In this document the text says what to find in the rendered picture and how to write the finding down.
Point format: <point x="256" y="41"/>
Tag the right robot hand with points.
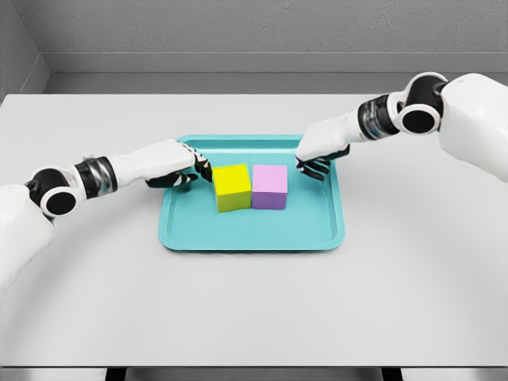
<point x="317" y="139"/>

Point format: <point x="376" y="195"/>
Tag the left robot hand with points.
<point x="170" y="156"/>

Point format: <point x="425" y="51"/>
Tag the purple cube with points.
<point x="270" y="186"/>

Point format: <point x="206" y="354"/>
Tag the yellow cube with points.
<point x="232" y="186"/>

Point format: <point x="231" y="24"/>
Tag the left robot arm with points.
<point x="59" y="198"/>

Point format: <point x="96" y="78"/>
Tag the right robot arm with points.
<point x="436" y="115"/>

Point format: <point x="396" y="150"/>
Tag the teal tray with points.
<point x="246" y="230"/>

